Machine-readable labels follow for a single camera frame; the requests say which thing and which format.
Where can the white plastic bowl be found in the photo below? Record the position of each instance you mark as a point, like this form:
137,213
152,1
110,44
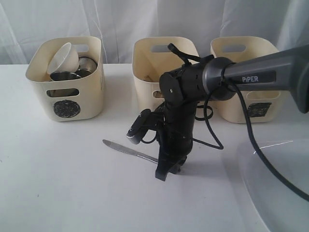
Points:
65,59

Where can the cream bin with circle mark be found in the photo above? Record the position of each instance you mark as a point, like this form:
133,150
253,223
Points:
71,99

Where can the large steel cup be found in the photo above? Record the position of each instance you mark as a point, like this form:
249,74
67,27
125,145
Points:
63,76

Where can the cream bin with triangle mark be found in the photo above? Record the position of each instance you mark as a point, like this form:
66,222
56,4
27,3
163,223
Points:
151,58

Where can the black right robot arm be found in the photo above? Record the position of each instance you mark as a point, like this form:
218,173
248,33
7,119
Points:
219,79

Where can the white rectangular plate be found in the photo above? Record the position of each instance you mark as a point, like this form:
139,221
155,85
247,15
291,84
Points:
279,208

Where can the steel knife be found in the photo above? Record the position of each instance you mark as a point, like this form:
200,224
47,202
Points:
128,151

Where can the white backdrop curtain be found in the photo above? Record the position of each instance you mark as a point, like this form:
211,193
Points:
26,24

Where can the cream bin with square mark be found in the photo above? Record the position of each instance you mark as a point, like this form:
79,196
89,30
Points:
262,106

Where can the small steel cup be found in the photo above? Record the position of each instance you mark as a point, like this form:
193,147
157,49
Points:
86,66

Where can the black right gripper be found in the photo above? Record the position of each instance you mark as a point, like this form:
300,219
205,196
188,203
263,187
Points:
175,136

